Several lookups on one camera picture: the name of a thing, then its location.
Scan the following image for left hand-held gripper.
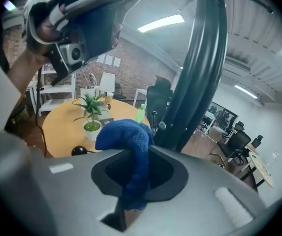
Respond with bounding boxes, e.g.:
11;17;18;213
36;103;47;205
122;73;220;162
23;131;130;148
22;0;145;87

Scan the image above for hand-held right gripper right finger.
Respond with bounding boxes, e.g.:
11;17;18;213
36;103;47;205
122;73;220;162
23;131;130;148
128;145;267;236

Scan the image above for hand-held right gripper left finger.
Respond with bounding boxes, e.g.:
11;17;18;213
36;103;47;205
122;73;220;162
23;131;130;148
0;129;131;236

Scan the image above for blue cloth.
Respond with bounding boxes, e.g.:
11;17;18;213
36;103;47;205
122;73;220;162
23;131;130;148
95;118;154;211

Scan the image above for black coat rack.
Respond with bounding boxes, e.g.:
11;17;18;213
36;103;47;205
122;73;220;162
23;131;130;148
71;0;275;156

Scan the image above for person's left forearm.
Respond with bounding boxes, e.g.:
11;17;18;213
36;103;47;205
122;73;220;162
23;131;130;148
6;48;50;95

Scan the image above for person's left hand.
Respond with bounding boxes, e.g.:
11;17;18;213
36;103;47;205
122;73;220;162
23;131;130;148
36;3;69;43

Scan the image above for black cantilever chair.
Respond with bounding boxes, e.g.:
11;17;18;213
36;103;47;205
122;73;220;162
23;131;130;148
211;130;252;168

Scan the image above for white shade table lamp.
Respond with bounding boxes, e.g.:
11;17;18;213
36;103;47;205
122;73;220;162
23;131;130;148
98;72;116;98

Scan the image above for light wood oval table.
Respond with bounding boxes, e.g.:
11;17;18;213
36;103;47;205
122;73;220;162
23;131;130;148
240;151;275;191

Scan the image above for round wooden table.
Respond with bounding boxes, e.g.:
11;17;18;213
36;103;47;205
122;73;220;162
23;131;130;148
42;97;152;159

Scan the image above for black folding chair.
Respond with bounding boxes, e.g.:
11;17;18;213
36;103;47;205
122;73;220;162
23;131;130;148
113;82;127;100

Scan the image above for white desk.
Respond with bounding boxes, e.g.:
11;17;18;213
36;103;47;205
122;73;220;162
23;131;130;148
201;111;217;135
132;88;148;108

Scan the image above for yellow drink cup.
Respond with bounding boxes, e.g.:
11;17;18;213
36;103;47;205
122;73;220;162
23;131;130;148
105;91;114;106

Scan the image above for dark glass window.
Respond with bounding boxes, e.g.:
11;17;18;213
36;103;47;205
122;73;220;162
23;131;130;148
208;101;239;132

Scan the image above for white metal shelving unit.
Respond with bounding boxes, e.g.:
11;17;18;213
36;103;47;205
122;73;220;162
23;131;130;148
28;65;77;118

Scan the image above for green potted plant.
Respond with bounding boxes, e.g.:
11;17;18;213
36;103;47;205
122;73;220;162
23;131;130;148
72;92;110;142

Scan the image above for grey metal box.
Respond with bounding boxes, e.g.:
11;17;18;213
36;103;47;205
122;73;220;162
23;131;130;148
98;113;115;125

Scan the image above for green plastic bottle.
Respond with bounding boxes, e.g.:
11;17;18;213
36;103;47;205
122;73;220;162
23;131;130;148
135;103;147;124

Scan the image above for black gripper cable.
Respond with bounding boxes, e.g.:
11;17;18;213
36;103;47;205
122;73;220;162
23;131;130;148
34;66;48;157

